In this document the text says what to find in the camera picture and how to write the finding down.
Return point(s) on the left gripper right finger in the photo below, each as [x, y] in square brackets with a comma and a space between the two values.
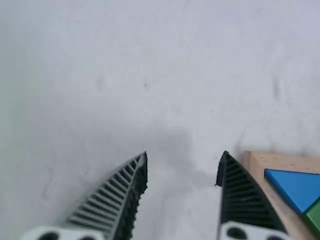
[240, 195]

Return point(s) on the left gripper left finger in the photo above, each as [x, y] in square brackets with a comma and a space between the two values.
[112, 197]

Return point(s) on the square wooden tray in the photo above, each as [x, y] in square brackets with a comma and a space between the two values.
[282, 200]

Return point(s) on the blue triangle tangram piece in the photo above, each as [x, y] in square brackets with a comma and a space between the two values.
[297, 187]

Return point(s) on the green tangram piece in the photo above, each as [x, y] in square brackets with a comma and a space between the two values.
[313, 220]

